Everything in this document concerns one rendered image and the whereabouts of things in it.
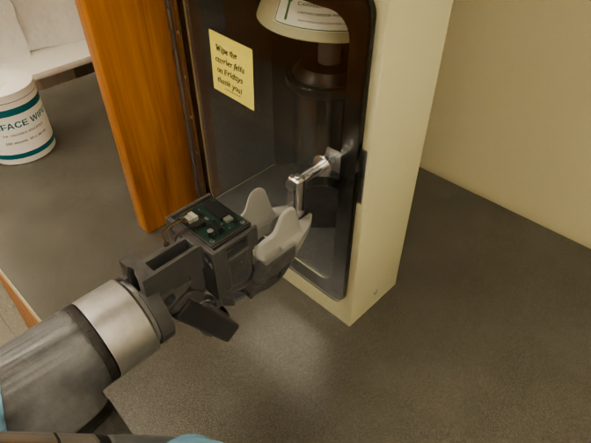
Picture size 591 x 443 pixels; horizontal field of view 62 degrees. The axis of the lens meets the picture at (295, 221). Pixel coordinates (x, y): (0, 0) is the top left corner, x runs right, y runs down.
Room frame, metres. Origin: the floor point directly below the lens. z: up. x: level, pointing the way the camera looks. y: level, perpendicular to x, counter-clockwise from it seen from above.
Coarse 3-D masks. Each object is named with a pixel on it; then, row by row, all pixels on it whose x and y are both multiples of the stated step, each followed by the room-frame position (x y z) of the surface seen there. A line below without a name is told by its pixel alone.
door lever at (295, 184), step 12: (324, 156) 0.45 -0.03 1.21; (312, 168) 0.44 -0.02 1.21; (324, 168) 0.44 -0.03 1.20; (288, 180) 0.41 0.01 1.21; (300, 180) 0.41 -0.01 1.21; (288, 192) 0.42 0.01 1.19; (300, 192) 0.41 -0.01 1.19; (288, 204) 0.42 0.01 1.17; (300, 204) 0.41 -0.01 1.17; (300, 216) 0.41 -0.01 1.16
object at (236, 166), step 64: (192, 0) 0.60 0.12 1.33; (256, 0) 0.52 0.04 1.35; (320, 0) 0.46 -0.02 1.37; (192, 64) 0.61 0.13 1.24; (256, 64) 0.52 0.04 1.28; (320, 64) 0.46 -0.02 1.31; (256, 128) 0.53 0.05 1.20; (320, 128) 0.45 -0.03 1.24; (320, 192) 0.45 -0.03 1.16; (320, 256) 0.45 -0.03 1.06
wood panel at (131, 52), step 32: (96, 0) 0.63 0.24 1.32; (128, 0) 0.66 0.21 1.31; (160, 0) 0.69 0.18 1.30; (96, 32) 0.62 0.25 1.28; (128, 32) 0.65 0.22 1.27; (160, 32) 0.68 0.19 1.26; (96, 64) 0.63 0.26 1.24; (128, 64) 0.64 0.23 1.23; (160, 64) 0.68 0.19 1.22; (128, 96) 0.63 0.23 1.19; (160, 96) 0.67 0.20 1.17; (128, 128) 0.62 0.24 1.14; (160, 128) 0.66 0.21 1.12; (128, 160) 0.62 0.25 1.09; (160, 160) 0.65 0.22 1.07; (160, 192) 0.64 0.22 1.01; (192, 192) 0.69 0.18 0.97; (160, 224) 0.63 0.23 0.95
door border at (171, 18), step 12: (168, 0) 0.63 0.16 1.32; (168, 12) 0.63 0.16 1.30; (168, 24) 0.63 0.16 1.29; (180, 36) 0.62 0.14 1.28; (180, 48) 0.62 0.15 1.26; (180, 60) 0.63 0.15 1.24; (180, 72) 0.63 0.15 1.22; (180, 96) 0.63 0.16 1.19; (192, 108) 0.62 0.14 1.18; (192, 120) 0.62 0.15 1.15; (192, 132) 0.63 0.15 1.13; (192, 144) 0.63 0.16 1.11; (192, 156) 0.63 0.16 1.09; (360, 168) 0.42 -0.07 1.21; (204, 180) 0.62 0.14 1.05; (204, 192) 0.62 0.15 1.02
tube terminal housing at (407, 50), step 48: (384, 0) 0.43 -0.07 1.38; (432, 0) 0.47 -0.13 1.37; (384, 48) 0.42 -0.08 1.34; (432, 48) 0.48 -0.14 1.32; (384, 96) 0.43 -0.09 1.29; (432, 96) 0.50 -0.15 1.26; (384, 144) 0.44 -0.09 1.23; (384, 192) 0.45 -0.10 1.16; (384, 240) 0.46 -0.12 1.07; (384, 288) 0.48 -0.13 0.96
